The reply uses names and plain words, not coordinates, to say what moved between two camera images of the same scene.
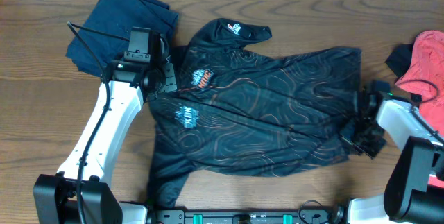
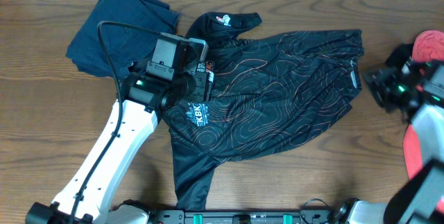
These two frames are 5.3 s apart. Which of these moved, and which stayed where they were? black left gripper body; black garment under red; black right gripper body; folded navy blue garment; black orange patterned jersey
Moved: black orange patterned jersey; black right gripper body; black left gripper body
Stayed: black garment under red; folded navy blue garment
